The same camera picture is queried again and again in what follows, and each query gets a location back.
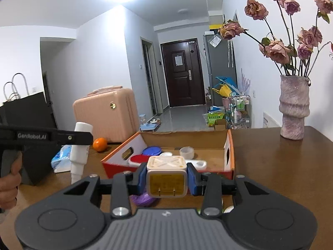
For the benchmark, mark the grey refrigerator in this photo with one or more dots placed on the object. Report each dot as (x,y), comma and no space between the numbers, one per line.
(219,55)

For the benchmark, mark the red white flat object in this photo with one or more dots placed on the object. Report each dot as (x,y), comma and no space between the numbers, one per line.
(136,160)

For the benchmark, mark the white yellow power adapter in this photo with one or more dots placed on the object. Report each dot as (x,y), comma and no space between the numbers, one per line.
(166,177)

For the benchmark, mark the pink textured vase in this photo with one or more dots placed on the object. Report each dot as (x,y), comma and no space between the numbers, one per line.
(294,106)

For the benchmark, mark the metal storage cart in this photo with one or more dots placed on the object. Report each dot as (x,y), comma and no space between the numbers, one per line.
(239,112)

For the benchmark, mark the purple plastic lid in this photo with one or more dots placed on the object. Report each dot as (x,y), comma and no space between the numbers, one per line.
(143,200)

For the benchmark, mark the white plastic bottle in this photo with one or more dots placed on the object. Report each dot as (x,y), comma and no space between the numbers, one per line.
(79,153)

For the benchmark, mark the pet water feeder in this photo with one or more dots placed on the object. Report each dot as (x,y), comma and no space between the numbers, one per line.
(149,125)

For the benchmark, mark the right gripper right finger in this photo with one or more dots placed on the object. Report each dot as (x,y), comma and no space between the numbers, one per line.
(213,187)

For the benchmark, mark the dark brown door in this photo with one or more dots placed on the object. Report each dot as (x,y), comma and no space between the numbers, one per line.
(183,73)

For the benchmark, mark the red orange cardboard box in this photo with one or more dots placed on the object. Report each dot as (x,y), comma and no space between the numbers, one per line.
(214,147)

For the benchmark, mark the black paper bag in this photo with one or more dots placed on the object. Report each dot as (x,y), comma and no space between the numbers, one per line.
(33,111)

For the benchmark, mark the person's left hand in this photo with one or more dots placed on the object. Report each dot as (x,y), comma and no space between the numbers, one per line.
(9,185)

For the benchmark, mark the blue tissue pack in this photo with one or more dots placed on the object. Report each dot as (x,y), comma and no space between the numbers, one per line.
(61,161)

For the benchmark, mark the orange fruit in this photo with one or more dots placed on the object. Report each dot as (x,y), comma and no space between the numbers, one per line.
(100,144)

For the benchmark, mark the blue round lid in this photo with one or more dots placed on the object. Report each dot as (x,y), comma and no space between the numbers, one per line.
(152,151)

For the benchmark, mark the yellow watering can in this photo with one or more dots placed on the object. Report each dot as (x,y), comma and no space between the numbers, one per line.
(223,90)

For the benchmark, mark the pink suitcase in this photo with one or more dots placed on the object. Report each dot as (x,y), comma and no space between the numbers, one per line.
(112,111)

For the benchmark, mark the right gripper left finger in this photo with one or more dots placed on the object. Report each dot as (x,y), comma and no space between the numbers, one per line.
(119,188)

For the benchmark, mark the dried pink roses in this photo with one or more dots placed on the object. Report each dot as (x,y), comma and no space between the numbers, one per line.
(294,55)

